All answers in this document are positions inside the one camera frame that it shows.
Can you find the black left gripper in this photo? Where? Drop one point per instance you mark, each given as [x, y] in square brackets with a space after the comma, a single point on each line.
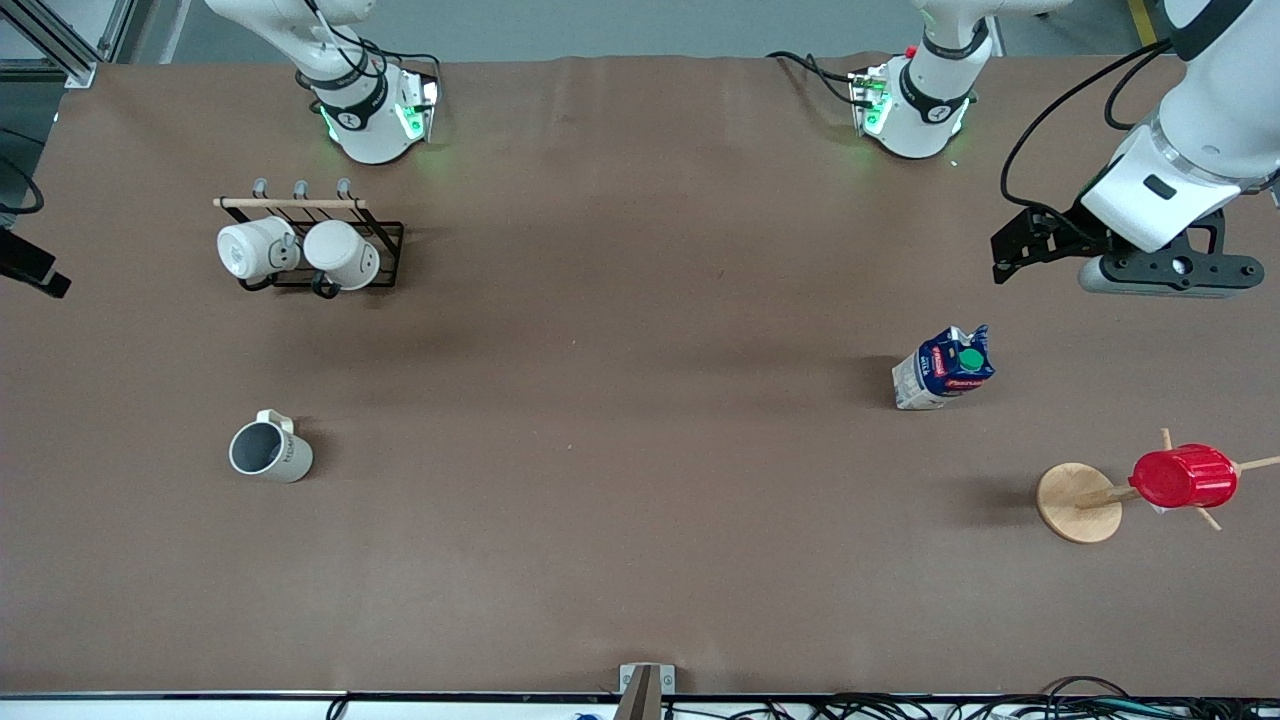
[1066, 231]

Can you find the blue and white milk carton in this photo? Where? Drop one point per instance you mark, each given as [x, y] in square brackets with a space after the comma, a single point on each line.
[945, 370]

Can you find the grey ceramic mug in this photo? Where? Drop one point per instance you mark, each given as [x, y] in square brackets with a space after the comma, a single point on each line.
[285, 460]

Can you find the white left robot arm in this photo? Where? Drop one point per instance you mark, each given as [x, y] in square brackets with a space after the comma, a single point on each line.
[1220, 100]

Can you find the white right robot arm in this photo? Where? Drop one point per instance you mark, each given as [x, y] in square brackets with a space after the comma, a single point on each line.
[365, 130]

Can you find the red plastic cup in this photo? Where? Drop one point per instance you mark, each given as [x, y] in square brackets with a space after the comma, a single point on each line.
[1185, 477]

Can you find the white mug with printed base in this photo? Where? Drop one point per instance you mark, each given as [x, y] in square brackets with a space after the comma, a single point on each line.
[250, 250]

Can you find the wooden mug tree stand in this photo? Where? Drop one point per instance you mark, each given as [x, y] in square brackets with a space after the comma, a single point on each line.
[1078, 503]

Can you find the aluminium frame profile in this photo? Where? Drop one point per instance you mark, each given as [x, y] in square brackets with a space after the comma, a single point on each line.
[60, 50]

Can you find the white table edge rail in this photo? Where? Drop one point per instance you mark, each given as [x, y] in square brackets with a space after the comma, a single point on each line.
[150, 708]

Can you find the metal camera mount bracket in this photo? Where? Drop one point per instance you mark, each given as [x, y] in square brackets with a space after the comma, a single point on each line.
[645, 695]

